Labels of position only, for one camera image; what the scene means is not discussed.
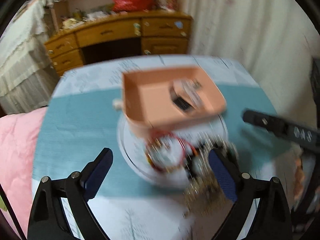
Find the white curtain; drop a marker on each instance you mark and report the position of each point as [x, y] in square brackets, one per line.
[273, 39]

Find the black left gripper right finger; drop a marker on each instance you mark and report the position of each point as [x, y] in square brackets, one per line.
[272, 217]

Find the wooden desk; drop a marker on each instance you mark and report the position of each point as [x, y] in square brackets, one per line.
[120, 35]

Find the white lace covered furniture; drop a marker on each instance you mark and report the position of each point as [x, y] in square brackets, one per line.
[28, 77]

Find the pink quilt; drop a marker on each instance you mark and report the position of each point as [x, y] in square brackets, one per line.
[19, 134]

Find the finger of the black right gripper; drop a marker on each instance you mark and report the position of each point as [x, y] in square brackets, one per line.
[305, 137]

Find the red patterned paper cup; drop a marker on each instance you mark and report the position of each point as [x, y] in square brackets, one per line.
[171, 5]

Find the peach pink tray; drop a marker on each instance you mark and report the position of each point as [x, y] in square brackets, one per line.
[147, 104]

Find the white strap smart watch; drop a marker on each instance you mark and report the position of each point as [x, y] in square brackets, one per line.
[183, 94]

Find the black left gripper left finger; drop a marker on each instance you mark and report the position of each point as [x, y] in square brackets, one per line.
[47, 217]

